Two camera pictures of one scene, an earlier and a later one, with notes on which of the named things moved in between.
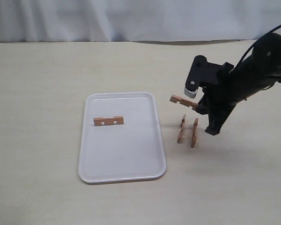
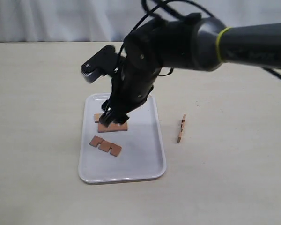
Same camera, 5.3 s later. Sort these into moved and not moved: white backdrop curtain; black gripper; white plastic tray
Moved: black gripper
Not moved: white plastic tray; white backdrop curtain
